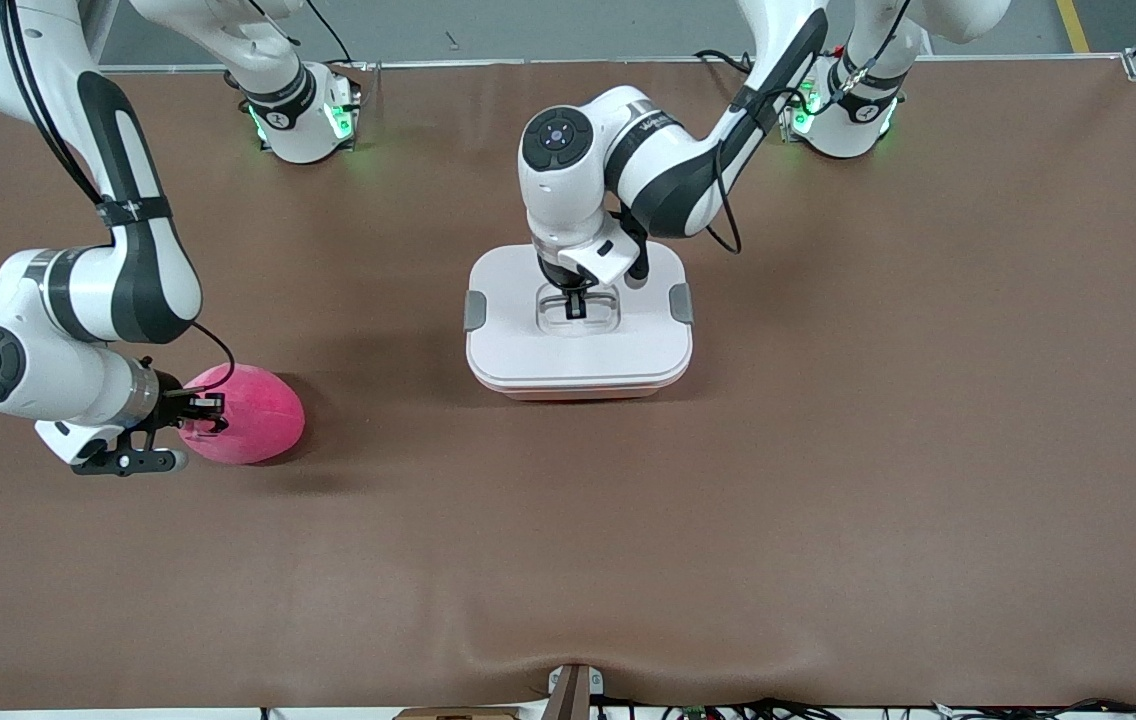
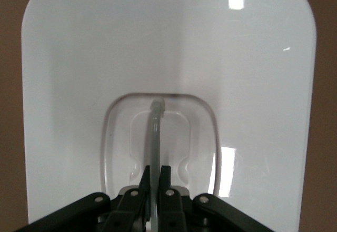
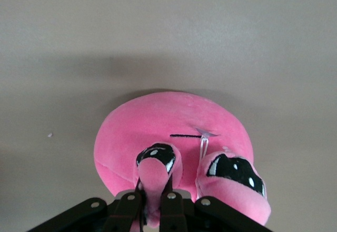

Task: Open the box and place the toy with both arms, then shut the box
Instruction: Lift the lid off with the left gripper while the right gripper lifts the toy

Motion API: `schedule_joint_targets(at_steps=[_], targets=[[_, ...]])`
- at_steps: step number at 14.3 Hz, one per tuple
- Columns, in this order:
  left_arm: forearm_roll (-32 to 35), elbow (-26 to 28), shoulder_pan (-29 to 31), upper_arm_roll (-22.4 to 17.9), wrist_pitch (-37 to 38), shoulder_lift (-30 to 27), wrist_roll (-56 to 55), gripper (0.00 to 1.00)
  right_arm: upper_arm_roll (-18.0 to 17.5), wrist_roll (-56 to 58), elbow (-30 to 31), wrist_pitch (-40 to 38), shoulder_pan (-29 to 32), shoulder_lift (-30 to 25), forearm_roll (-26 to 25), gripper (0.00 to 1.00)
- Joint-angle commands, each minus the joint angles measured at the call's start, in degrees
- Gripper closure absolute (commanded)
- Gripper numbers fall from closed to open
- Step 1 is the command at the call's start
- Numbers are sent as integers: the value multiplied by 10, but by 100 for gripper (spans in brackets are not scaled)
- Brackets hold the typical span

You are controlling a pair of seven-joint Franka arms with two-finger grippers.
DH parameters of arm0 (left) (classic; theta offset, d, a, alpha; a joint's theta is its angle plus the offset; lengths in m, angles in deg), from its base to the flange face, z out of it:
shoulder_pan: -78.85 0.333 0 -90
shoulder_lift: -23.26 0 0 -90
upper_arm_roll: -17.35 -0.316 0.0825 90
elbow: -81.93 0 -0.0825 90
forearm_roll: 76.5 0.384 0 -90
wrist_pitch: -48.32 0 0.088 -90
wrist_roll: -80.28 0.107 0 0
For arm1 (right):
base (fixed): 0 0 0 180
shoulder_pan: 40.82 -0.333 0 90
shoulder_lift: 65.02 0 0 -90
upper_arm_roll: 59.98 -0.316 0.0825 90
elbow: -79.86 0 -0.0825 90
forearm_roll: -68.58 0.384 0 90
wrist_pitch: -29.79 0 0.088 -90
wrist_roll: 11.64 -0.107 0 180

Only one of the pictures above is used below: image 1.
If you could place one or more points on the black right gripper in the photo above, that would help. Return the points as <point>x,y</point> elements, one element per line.
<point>171,402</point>

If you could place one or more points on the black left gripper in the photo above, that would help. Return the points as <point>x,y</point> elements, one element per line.
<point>555,272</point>

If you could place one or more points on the pink plush toy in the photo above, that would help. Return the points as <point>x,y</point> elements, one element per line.
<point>263,415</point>

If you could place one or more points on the white lidded storage box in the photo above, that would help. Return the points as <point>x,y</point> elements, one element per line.
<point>528,350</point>

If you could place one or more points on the grey lid latch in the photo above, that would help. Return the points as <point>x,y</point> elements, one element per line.
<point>681,304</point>
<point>475,311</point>

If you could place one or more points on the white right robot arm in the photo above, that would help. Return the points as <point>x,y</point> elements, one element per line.
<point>58,370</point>

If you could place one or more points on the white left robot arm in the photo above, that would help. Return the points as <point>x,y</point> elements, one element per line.
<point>568,200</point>

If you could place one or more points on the white storage box base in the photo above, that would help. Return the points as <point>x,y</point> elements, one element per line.
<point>578,394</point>

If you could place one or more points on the brown table mat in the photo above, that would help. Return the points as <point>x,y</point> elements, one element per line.
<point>568,550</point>

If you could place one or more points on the metal table edge rail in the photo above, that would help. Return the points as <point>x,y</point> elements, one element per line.
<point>528,61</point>

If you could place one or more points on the metal table edge bracket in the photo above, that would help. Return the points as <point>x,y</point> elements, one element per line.
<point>573,695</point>

